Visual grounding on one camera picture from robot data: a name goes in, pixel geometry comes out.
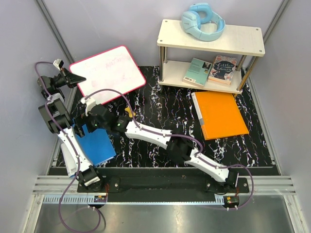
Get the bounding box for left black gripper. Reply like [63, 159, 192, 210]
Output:
[51, 68, 86, 89]

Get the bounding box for pink framed whiteboard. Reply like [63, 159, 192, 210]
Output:
[69, 46, 146, 97]

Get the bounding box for yellow whiteboard eraser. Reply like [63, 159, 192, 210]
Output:
[125, 106, 136, 118]

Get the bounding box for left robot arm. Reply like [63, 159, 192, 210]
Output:
[37, 68, 105, 192]

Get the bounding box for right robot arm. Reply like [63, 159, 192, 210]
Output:
[73, 103, 239, 193]

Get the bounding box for blue book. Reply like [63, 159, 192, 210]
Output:
[58, 125, 116, 178]

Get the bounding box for black marble pattern mat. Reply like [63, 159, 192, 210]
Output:
[47, 66, 282, 176]

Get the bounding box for teal paperback book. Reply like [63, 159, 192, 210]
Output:
[182, 58, 213, 87]

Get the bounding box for orange folder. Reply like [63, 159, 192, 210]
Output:
[191, 91, 249, 140]

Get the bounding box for light blue headphones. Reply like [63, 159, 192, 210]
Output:
[181, 3, 226, 42]

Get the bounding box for Little Women book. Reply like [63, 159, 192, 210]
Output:
[208, 55, 237, 86]

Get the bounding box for white two-tier shelf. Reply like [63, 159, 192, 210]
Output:
[157, 19, 265, 95]

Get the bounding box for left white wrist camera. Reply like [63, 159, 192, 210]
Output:
[53, 59, 64, 70]

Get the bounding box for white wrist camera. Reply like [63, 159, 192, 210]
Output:
[53, 59, 64, 70]
[80, 97, 96, 116]

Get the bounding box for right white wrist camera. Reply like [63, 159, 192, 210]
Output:
[80, 97, 96, 116]

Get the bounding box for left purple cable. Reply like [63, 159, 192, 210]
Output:
[35, 61, 105, 233]

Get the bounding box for purple cable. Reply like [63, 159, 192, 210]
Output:
[81, 89, 255, 211]
[35, 61, 105, 233]

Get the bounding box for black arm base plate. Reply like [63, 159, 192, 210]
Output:
[77, 167, 250, 204]

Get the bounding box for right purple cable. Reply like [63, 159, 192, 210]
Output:
[81, 89, 255, 211]

